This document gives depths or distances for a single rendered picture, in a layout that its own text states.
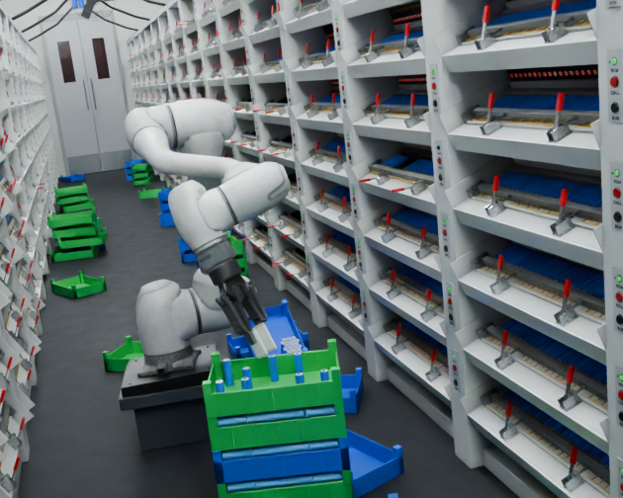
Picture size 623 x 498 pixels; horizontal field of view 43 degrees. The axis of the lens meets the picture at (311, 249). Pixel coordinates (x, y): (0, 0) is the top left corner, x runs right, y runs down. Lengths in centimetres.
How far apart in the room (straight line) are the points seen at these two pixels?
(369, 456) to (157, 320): 77
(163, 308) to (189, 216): 72
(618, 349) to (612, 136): 39
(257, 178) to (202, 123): 52
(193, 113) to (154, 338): 72
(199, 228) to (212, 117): 59
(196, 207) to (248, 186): 13
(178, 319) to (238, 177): 78
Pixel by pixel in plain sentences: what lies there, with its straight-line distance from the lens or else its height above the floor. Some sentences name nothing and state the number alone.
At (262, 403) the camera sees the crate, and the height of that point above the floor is 42.
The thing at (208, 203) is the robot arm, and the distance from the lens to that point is 186.
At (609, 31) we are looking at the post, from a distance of 147.
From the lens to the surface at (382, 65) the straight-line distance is 238.
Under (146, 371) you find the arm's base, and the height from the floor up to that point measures 25.
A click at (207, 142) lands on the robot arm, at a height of 94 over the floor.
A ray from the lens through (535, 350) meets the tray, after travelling 197.
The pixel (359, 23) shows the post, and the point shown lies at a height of 124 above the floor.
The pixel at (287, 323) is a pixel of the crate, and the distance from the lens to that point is 326.
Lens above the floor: 112
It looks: 13 degrees down
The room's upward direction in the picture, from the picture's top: 6 degrees counter-clockwise
